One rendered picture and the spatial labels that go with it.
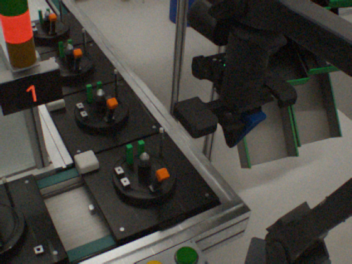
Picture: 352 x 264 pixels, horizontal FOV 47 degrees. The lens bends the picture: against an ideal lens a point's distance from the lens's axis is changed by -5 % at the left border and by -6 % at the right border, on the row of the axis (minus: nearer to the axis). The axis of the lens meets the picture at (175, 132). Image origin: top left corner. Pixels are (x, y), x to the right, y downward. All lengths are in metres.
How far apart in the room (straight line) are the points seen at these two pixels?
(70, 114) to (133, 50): 0.53
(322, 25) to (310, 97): 0.65
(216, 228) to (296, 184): 0.33
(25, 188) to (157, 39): 0.90
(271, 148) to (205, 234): 0.26
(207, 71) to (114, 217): 0.40
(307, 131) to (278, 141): 0.10
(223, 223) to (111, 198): 0.24
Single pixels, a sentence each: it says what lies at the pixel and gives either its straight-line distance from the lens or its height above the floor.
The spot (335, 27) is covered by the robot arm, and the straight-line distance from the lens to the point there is 0.45.
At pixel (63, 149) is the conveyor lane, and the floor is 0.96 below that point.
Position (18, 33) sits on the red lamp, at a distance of 0.74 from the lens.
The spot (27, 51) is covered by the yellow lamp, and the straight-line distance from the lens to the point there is 0.76.
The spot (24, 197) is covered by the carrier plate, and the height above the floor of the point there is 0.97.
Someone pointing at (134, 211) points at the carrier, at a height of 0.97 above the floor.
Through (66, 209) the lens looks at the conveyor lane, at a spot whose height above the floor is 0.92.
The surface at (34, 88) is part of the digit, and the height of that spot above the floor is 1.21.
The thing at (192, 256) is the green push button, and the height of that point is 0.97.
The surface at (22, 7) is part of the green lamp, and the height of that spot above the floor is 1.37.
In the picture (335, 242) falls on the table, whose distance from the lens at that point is 1.07.
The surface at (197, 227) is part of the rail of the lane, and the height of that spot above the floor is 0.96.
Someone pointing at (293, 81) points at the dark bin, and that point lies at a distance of 0.87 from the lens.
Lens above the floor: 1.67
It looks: 42 degrees down
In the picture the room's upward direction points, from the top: 5 degrees clockwise
